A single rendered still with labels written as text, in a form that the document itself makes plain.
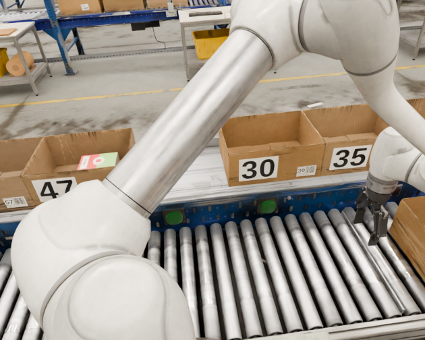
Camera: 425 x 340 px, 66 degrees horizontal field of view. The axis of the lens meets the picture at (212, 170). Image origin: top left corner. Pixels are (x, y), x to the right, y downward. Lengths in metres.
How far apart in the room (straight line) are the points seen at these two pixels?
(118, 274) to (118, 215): 0.14
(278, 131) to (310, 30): 1.02
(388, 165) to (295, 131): 0.67
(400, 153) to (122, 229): 0.80
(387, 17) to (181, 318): 0.53
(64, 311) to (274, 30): 0.54
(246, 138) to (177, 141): 1.06
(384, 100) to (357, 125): 0.97
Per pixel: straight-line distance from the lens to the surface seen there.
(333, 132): 1.74
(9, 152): 1.74
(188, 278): 1.25
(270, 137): 1.63
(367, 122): 1.80
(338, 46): 0.65
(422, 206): 1.49
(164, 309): 0.40
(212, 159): 1.55
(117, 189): 0.55
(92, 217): 0.52
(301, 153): 1.36
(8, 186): 1.47
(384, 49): 0.66
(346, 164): 1.48
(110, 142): 1.59
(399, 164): 1.07
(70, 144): 1.63
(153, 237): 1.40
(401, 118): 0.85
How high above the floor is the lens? 1.77
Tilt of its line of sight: 37 degrees down
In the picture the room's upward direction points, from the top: 4 degrees counter-clockwise
